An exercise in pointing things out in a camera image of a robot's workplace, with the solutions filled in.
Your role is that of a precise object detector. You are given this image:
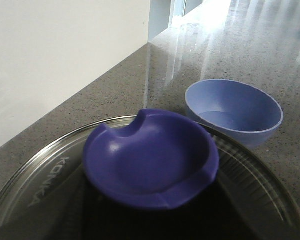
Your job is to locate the light blue plastic bowl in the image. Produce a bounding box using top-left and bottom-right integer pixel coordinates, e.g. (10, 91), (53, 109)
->
(184, 79), (284, 149)

